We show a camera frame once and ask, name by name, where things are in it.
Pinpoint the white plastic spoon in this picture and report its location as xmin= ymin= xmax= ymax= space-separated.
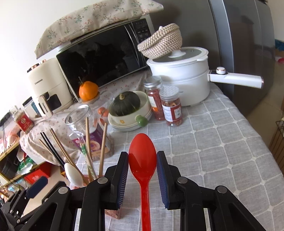
xmin=64 ymin=163 xmax=84 ymax=188

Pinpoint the wooden chopstick long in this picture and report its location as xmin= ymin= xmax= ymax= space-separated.
xmin=50 ymin=128 xmax=89 ymax=185

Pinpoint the black chopstick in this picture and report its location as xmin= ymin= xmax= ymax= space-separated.
xmin=40 ymin=132 xmax=65 ymax=168

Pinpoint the red plastic spoon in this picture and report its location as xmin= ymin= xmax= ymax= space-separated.
xmin=129 ymin=133 xmax=156 ymax=230

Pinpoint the wooden chopstick crossed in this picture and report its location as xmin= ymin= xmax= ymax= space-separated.
xmin=85 ymin=117 xmax=98 ymax=179

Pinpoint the bamboo chopsticks pair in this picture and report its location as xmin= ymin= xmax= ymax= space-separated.
xmin=80 ymin=143 xmax=94 ymax=181

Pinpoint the red gift box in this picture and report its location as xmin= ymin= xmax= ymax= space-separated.
xmin=24 ymin=162 xmax=53 ymax=184

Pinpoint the wooden low shelf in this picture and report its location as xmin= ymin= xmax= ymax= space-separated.
xmin=1 ymin=138 xmax=20 ymax=181

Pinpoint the floral cloth drape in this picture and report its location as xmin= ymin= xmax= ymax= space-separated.
xmin=20 ymin=69 xmax=152 ymax=165

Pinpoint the red label snack jar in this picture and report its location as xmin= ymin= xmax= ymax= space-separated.
xmin=13 ymin=109 xmax=34 ymax=134

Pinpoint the grey checked tablecloth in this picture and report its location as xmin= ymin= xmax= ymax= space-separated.
xmin=73 ymin=83 xmax=284 ymax=231

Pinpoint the clear jar purple label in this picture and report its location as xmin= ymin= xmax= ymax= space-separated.
xmin=64 ymin=104 xmax=105 ymax=161

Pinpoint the clear container black lid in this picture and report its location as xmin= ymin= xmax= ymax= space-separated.
xmin=23 ymin=97 xmax=41 ymax=118

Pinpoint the dark green pumpkin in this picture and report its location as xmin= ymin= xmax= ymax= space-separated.
xmin=109 ymin=92 xmax=141 ymax=116

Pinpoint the white air fryer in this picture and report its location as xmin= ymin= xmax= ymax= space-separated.
xmin=28 ymin=58 xmax=73 ymax=117

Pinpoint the spice jar white lid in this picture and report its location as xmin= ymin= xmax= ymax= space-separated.
xmin=159 ymin=85 xmax=182 ymax=127

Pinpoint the orange tangerine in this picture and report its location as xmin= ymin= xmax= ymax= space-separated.
xmin=78 ymin=81 xmax=99 ymax=101

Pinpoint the spice jar silver lid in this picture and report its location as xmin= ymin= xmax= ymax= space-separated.
xmin=143 ymin=76 xmax=165 ymax=121

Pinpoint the white electric cooking pot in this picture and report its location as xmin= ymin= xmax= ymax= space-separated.
xmin=147 ymin=47 xmax=264 ymax=106

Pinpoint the black microwave oven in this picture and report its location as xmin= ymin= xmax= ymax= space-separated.
xmin=55 ymin=15 xmax=156 ymax=102

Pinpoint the floral cloth cover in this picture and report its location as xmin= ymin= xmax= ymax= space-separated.
xmin=35 ymin=0 xmax=164 ymax=58

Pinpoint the grey refrigerator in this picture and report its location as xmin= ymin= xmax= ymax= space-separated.
xmin=150 ymin=0 xmax=275 ymax=116

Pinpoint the woven rope basket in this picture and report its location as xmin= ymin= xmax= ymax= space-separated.
xmin=137 ymin=23 xmax=182 ymax=59

